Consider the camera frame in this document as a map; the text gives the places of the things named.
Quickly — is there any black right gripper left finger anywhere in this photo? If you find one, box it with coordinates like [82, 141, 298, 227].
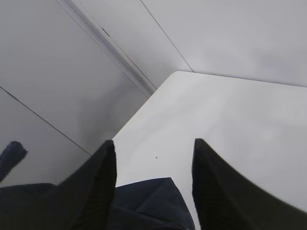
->
[28, 140, 117, 230]

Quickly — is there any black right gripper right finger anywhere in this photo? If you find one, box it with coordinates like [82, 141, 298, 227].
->
[192, 138, 307, 230]

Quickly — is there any dark navy lunch bag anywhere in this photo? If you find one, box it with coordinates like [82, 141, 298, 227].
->
[0, 140, 196, 230]

